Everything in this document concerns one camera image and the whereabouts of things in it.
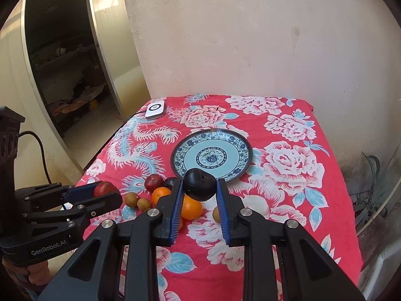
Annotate white pipe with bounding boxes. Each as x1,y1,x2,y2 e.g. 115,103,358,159
357,176,401,236

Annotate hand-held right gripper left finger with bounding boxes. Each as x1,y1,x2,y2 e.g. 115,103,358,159
37,178,185,301

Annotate orange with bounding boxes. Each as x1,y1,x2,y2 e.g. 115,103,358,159
152,187,172,206
181,194,203,220

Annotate person's left hand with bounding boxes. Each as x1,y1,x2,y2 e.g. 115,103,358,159
26,258,51,293

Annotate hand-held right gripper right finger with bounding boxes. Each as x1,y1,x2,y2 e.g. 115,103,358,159
216,178,366,301

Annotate red apple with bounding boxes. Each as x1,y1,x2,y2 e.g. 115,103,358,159
94,181,120,198

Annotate black router cable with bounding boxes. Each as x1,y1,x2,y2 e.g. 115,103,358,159
121,110,147,130

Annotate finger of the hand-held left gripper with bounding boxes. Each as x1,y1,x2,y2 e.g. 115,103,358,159
16,182,98,211
23,192,123,227

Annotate grey door frame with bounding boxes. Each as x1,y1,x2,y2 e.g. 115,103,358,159
21,0,126,176

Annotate dark metal scrap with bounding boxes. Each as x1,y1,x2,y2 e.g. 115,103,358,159
348,152,389,236

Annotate blue patterned ceramic plate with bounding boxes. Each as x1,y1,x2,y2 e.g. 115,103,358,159
171,129,253,184

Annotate red plum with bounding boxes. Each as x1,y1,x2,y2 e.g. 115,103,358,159
145,174,165,192

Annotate red floral blanket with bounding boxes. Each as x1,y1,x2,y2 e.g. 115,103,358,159
75,93,364,301

